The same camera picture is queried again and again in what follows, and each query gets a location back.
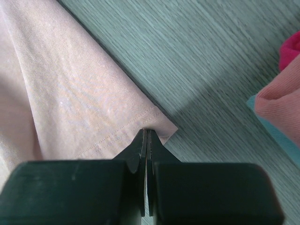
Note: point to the folded coral t shirt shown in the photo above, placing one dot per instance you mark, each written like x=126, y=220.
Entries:
x=279, y=101

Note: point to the folded blue t shirt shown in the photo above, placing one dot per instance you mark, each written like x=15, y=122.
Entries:
x=286, y=144

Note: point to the folded magenta t shirt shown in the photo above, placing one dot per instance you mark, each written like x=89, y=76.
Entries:
x=289, y=50

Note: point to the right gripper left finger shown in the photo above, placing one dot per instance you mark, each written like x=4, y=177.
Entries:
x=78, y=192

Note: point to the pink printed t shirt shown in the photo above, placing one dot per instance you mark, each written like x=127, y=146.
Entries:
x=61, y=95

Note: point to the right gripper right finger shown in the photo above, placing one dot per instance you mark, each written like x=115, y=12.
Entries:
x=181, y=193

